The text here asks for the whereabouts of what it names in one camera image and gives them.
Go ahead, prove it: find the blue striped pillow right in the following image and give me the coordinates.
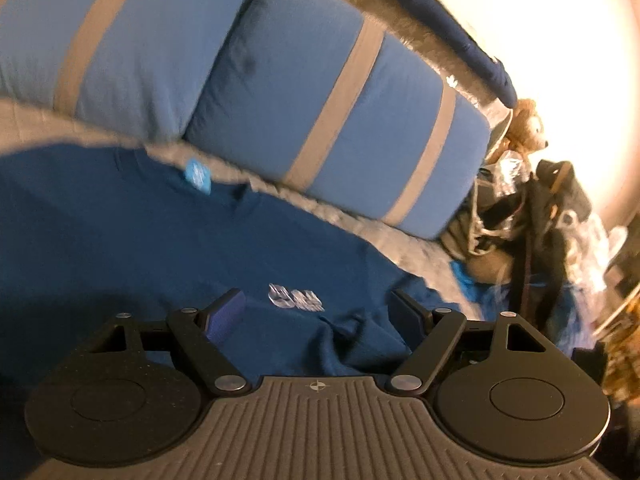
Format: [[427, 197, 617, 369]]
[[186, 0, 490, 238]]

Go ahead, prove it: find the blue striped pillow left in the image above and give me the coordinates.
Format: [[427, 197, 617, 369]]
[[1, 0, 245, 141]]

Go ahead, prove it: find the brown teddy bear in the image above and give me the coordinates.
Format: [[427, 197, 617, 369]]
[[485, 99, 548, 164]]

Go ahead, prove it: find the quilted beige bedspread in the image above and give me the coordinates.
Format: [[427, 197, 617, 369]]
[[1, 98, 480, 320]]

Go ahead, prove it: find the black strap bag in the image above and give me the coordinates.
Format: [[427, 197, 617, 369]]
[[439, 160, 591, 336]]

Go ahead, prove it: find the folded dark blue blanket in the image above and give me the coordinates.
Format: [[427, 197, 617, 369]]
[[397, 0, 518, 108]]

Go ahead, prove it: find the dark blue sweatshirt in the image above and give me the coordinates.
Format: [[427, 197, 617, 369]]
[[1, 144, 442, 387]]

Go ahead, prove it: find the blue striped pillow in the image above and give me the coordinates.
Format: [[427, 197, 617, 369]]
[[186, 0, 490, 238], [1, 0, 245, 141]]

